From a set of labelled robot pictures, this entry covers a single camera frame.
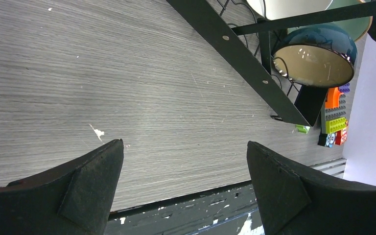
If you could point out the white ribbed bowl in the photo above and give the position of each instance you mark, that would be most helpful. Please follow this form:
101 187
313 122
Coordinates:
278 9

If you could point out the black wire dish rack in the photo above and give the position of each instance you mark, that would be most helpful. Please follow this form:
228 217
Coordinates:
247 49

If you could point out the grey building block plate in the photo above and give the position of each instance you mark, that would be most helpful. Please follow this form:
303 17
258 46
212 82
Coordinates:
335 113

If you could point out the green owl toy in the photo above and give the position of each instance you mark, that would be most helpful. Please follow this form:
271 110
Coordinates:
303 129

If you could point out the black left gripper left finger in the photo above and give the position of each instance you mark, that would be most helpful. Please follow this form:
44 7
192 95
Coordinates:
73 198

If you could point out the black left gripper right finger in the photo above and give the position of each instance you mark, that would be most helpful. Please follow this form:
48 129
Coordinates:
294 199

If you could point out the dark blue glazed bowl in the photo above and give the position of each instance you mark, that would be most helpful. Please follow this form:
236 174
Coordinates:
320 55

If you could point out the orange curved block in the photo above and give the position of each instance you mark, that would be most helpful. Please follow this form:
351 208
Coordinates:
332 98

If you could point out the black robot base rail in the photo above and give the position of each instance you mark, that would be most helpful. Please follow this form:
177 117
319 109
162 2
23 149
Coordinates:
228 210

